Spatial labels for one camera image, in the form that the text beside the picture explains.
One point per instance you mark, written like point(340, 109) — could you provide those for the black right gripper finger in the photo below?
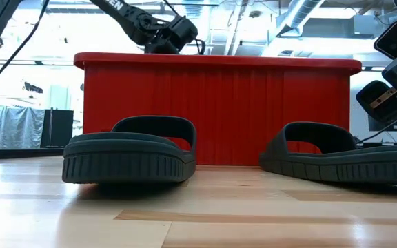
point(388, 112)

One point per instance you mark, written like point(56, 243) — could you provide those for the black rubber slide sandal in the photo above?
point(126, 165)
point(357, 168)

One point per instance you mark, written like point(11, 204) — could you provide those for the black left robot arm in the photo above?
point(129, 15)

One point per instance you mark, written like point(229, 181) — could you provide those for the red ribbed plastic bin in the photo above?
point(236, 103)

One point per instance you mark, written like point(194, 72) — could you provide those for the dark background monitor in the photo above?
point(377, 127)

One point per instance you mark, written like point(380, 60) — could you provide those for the black cabinet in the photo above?
point(60, 129)

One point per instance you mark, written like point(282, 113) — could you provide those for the grey draped tarp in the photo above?
point(12, 127)

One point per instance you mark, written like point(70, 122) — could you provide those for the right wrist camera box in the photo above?
point(396, 38)

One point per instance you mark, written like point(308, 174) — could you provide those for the silver ceiling duct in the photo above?
point(302, 13)

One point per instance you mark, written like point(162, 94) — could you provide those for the black horizontal frame bar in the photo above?
point(29, 62)

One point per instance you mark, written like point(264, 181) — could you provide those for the black table edge rail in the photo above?
point(29, 153)

